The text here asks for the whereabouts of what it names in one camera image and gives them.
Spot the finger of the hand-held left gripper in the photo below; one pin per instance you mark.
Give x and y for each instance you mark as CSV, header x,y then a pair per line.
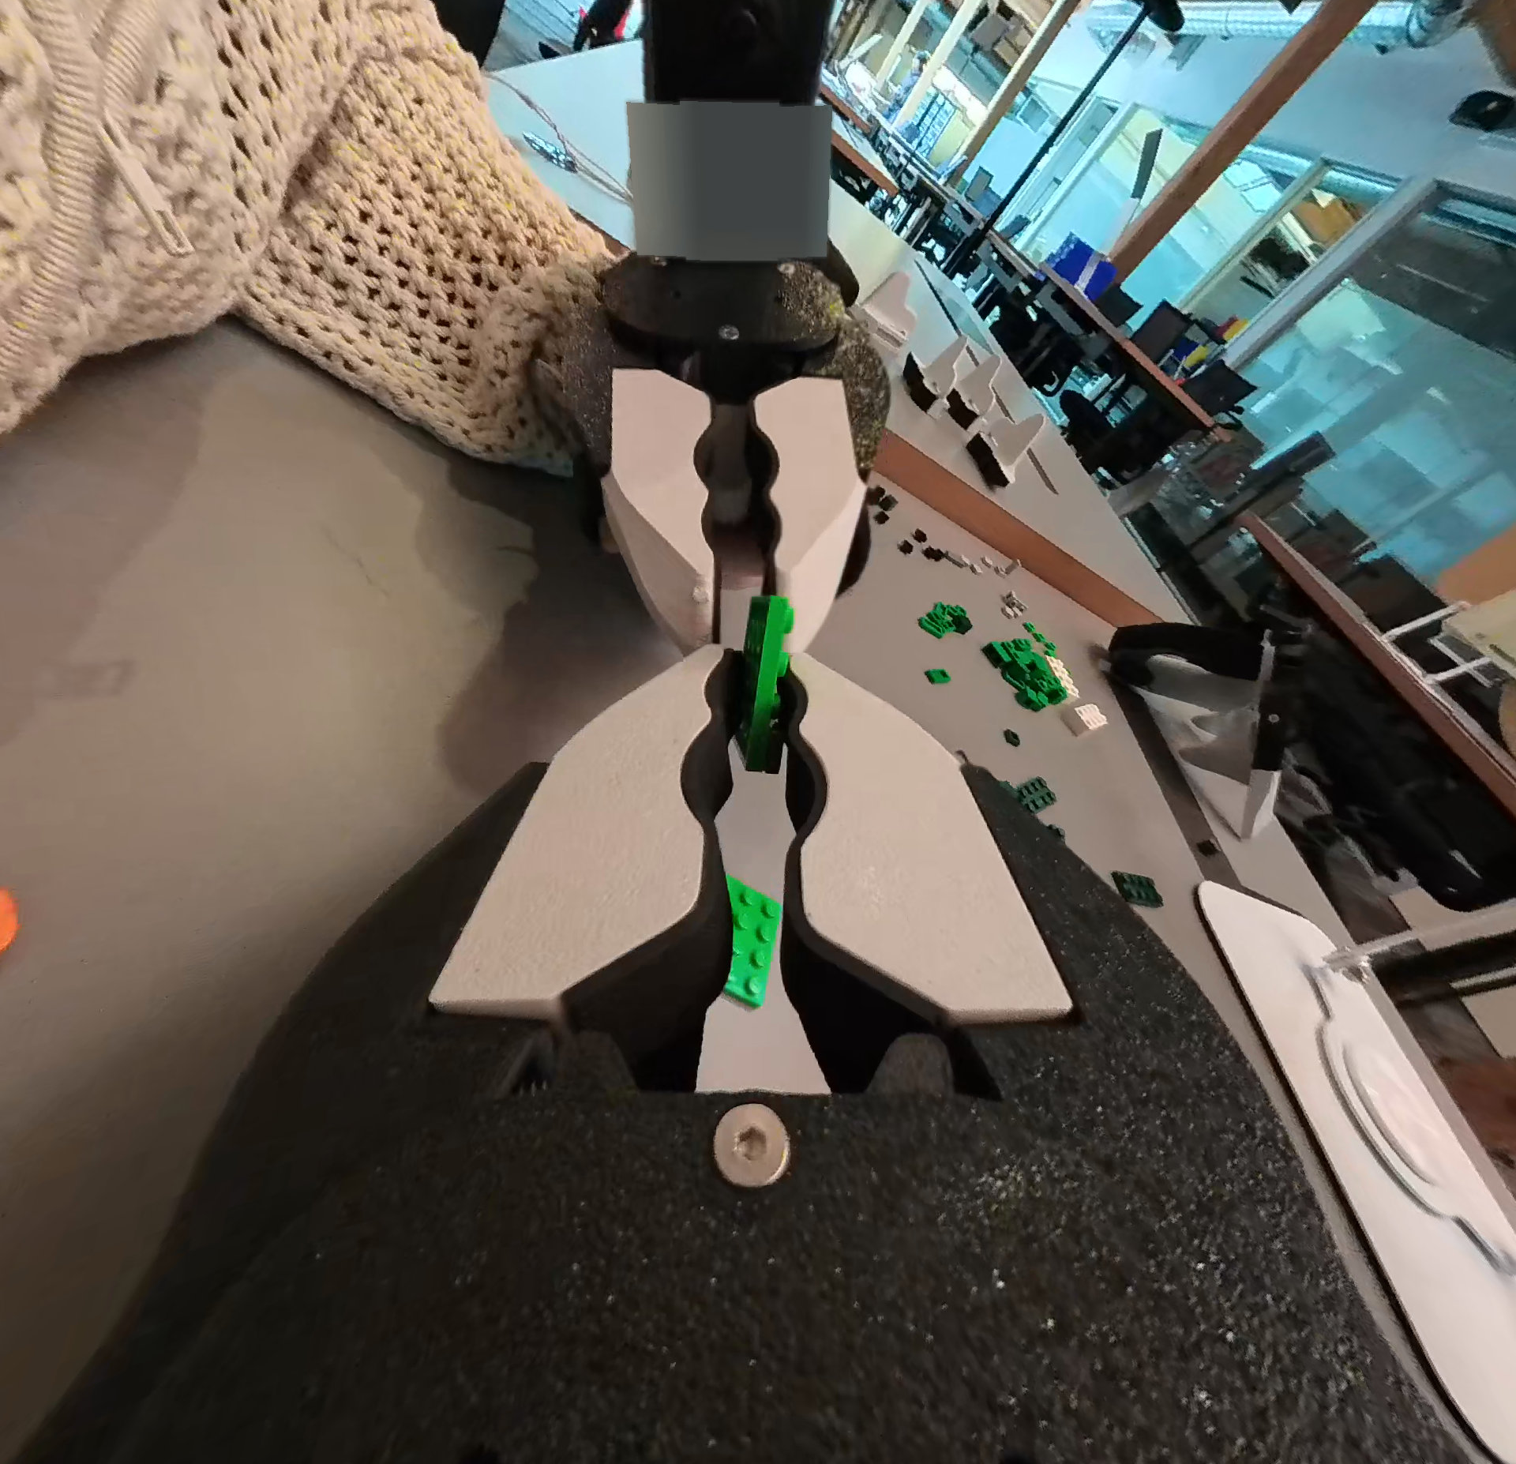
x,y
823,482
652,482

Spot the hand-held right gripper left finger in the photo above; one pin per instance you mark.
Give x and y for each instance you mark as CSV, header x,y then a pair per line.
x,y
580,872

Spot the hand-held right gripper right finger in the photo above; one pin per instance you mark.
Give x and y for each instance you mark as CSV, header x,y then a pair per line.
x,y
924,884

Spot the pile of dark green pieces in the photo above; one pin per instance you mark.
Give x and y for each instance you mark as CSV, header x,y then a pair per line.
x,y
1037,796

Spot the bright green square lego plate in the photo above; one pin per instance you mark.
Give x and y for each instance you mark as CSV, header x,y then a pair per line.
x,y
763,682
751,944

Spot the pile of bright green pieces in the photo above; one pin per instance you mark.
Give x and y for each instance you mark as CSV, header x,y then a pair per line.
x,y
1025,665

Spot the scatter of black lego pieces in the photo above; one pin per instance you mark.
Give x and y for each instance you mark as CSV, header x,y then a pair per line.
x,y
882,504

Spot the dark green long lego plate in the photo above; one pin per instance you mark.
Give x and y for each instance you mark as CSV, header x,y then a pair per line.
x,y
1037,794

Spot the scatter of grey lego pieces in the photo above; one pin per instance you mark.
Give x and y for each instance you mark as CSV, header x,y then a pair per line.
x,y
983,564

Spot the dark green short lego plate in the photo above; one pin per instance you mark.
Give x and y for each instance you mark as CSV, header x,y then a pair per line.
x,y
1136,890

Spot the white lego brick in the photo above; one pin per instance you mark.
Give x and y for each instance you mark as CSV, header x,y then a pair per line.
x,y
1086,719
1063,679

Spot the orange lego brick separator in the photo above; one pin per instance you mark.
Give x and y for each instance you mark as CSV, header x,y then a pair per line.
x,y
5,923

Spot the blue storage bins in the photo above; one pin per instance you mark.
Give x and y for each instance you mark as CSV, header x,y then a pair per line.
x,y
1080,266

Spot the spare black white gripper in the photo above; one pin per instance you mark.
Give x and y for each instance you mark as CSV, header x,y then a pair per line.
x,y
1185,660

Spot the white book stand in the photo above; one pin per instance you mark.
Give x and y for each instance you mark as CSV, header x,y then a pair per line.
x,y
1279,1015

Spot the black floor lamp pole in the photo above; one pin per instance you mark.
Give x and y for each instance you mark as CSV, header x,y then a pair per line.
x,y
1067,114

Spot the brown desk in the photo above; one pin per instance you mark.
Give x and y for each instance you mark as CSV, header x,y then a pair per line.
x,y
1361,623

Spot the brown board on clear stand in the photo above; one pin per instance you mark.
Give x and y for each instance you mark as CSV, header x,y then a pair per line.
x,y
1486,623

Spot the wooden post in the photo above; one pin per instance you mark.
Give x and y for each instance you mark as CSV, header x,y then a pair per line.
x,y
1255,102

